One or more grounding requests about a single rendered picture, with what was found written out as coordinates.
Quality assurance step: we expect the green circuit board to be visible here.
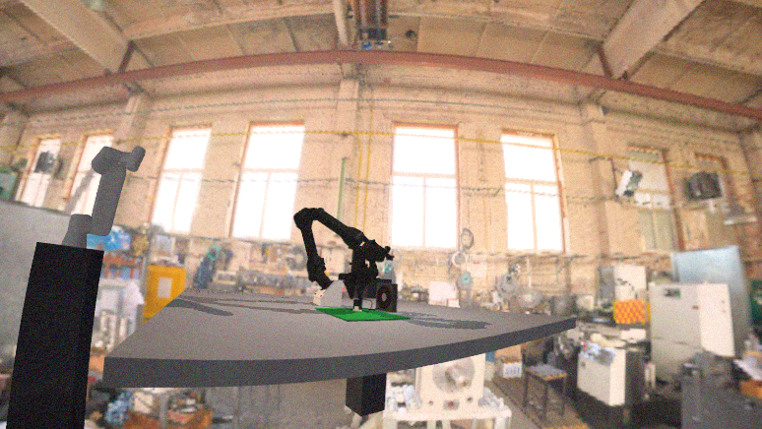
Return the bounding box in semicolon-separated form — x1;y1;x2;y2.
314;306;410;321

